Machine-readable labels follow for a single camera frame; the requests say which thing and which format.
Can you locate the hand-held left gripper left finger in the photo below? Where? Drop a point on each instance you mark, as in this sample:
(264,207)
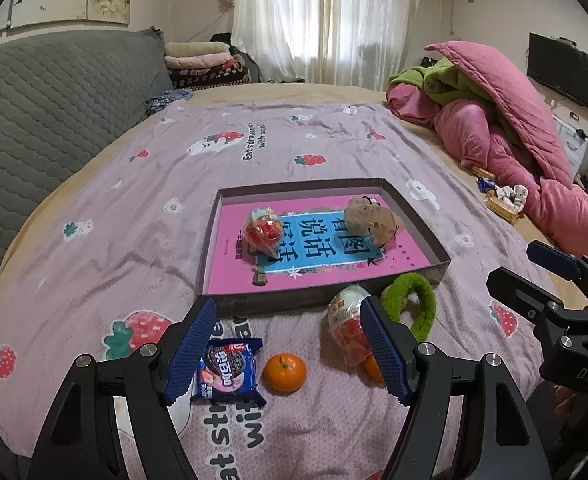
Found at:
(191,355)

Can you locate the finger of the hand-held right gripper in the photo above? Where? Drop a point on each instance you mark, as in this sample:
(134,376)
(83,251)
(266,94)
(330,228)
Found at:
(519,292)
(549,256)

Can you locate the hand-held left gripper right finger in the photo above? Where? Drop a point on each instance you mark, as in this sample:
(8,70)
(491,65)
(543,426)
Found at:
(381,347)

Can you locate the orange mandarin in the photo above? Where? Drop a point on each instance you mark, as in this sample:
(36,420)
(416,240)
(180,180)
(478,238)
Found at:
(284,374)
(373,370)

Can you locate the blue cookie packet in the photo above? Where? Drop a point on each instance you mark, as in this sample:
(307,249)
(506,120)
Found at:
(226,375)

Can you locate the red toy egg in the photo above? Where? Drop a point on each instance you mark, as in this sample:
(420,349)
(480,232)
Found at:
(265,232)
(346,325)

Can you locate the grey box with pink bottom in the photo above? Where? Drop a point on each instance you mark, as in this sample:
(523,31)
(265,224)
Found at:
(209,260)

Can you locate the person's right hand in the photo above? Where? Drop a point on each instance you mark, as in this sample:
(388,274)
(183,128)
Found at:
(566,404)

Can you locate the white patterned socks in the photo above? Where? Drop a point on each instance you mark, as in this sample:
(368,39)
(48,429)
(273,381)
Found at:
(514,195)

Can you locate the blue candy wrapper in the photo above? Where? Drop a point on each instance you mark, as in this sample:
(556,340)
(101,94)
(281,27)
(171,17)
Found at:
(486,184)

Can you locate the white storage drawers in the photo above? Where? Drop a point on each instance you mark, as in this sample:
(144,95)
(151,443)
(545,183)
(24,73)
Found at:
(574,145)

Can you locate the brown plush toy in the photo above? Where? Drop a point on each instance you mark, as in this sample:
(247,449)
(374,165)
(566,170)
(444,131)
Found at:
(371,220)

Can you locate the pink quilt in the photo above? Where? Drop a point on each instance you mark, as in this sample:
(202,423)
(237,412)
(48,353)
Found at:
(504,110)

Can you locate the pink strawberry printed blanket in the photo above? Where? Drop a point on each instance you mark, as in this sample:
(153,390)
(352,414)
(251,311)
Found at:
(139,200)

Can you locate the green fleece blanket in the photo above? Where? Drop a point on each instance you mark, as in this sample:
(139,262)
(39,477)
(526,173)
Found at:
(439,77)

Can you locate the dark floral cloth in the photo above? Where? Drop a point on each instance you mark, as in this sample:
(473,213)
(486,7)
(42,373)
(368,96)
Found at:
(166,102)

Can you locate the grey quilted headboard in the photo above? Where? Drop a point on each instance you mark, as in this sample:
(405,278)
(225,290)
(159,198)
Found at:
(49,125)

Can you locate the dark checkered folded blanket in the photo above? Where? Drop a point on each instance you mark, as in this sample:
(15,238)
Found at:
(209,77)

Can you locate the pink folded blanket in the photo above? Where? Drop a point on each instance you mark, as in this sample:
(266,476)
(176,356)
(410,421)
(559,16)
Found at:
(199,61)

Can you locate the beige folded blanket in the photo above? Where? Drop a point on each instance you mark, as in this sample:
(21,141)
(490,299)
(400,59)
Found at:
(194,49)

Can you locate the white sheer curtains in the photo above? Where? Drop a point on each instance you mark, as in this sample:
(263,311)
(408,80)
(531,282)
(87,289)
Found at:
(324,20)

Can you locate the black wall television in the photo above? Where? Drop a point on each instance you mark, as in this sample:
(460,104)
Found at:
(561,70)

